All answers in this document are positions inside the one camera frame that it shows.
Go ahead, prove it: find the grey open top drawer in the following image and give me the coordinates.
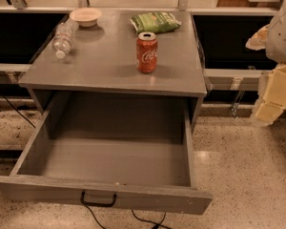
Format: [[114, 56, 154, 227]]
[[0, 92, 213, 215]]

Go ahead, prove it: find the black cable at left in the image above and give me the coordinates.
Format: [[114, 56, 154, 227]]
[[1, 94, 37, 129]]

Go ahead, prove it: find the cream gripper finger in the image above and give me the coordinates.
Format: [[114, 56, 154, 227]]
[[250, 64, 286, 125], [245, 25, 269, 51]]

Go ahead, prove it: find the black drawer handle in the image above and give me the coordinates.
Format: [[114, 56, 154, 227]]
[[80, 191, 117, 208]]

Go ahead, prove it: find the black floor cable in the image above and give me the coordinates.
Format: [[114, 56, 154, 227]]
[[84, 205, 173, 229]]

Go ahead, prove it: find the white paper bowl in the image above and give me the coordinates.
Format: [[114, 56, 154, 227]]
[[70, 8, 102, 28]]

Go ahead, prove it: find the red coke can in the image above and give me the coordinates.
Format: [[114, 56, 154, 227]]
[[136, 31, 158, 73]]

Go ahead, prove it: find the grey cabinet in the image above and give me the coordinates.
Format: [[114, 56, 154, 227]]
[[18, 9, 208, 135]]

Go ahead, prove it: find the clear plastic water bottle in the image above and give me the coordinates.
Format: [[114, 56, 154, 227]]
[[52, 20, 77, 59]]

